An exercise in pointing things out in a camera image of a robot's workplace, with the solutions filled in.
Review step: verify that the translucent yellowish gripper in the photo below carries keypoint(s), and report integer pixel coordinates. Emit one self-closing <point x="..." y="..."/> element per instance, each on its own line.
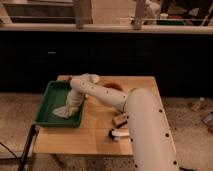
<point x="72" y="108"/>

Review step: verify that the black stand pole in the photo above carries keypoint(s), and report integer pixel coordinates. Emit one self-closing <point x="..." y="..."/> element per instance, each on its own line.
<point x="30" y="136"/>

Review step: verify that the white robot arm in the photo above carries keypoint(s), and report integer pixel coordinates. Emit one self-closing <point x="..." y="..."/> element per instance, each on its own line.
<point x="150" y="135"/>

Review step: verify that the green plastic tray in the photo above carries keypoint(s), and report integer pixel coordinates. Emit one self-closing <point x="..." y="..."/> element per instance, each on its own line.
<point x="54" y="97"/>

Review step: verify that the grey towel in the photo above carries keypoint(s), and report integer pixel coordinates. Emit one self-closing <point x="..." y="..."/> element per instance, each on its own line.
<point x="61" y="112"/>

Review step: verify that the wooden folding table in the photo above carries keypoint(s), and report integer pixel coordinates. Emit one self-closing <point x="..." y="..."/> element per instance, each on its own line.
<point x="92" y="136"/>

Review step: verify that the wooden block with black handle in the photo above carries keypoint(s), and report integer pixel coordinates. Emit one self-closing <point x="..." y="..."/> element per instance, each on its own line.
<point x="119" y="121"/>

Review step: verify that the brown bowl with blue sponge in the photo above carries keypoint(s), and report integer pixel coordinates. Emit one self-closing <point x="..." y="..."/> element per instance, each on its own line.
<point x="113" y="86"/>

